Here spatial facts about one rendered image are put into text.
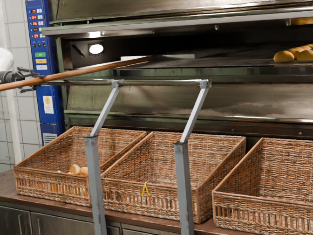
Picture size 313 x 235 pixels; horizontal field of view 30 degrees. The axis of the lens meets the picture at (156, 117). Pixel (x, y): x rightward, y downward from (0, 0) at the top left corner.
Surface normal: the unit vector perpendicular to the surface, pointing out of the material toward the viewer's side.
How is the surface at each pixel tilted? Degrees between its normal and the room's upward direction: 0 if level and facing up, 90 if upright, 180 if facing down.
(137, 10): 70
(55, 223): 91
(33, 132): 90
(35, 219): 91
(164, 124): 90
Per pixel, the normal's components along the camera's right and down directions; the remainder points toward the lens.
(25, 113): -0.58, 0.19
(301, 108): -0.58, -0.15
